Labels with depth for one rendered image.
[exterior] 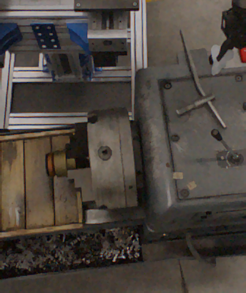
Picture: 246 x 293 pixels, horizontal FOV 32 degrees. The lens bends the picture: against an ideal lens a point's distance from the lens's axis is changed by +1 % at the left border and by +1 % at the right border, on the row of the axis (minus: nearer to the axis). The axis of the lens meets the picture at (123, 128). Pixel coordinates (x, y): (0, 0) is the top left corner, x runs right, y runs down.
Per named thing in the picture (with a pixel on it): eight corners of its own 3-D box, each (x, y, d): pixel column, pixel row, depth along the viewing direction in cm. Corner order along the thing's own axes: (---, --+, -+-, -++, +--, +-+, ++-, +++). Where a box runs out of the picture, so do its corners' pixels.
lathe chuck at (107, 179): (116, 118, 153) (115, 97, 122) (126, 206, 148) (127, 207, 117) (91, 121, 153) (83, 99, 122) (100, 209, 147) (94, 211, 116)
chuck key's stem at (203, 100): (179, 118, 120) (214, 100, 122) (179, 115, 118) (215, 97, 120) (175, 111, 121) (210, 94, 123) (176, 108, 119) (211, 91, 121)
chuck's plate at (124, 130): (126, 117, 153) (127, 95, 122) (136, 205, 148) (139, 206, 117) (116, 118, 153) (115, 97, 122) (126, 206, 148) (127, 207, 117)
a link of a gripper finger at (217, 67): (206, 61, 110) (229, 34, 104) (215, 78, 107) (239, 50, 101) (197, 59, 109) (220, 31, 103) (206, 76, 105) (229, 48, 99)
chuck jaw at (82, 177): (102, 165, 131) (105, 203, 126) (103, 171, 136) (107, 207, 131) (66, 169, 131) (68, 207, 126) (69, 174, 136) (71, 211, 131)
